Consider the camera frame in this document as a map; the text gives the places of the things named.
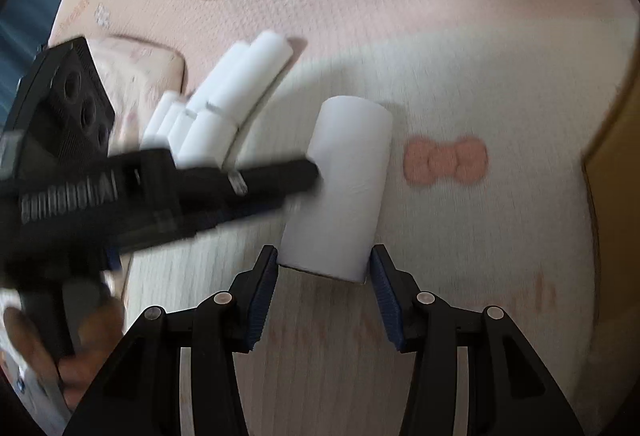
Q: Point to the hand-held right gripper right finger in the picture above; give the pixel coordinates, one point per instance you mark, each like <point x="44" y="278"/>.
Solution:
<point x="386" y="301"/>

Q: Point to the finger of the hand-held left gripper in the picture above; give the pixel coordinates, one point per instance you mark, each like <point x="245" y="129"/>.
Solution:
<point x="260" y="181"/>

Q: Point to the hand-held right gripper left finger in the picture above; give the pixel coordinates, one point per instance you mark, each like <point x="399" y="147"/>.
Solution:
<point x="261" y="301"/>

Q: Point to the white cylinder roll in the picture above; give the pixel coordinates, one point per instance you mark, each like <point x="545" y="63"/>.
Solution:
<point x="340" y="186"/>

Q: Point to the pack of white rolls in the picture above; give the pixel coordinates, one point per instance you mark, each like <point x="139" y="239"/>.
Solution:
<point x="235" y="86"/>

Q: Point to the person's left hand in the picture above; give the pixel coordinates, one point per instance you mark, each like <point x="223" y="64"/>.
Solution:
<point x="95" y="321"/>

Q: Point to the pink printed pillow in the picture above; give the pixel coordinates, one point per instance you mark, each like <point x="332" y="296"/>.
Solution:
<point x="145" y="61"/>

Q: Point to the dark blue curtain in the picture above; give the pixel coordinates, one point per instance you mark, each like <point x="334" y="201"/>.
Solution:
<point x="30" y="6"/>

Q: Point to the pink printed bed sheet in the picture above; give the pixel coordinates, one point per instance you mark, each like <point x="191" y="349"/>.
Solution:
<point x="450" y="66"/>

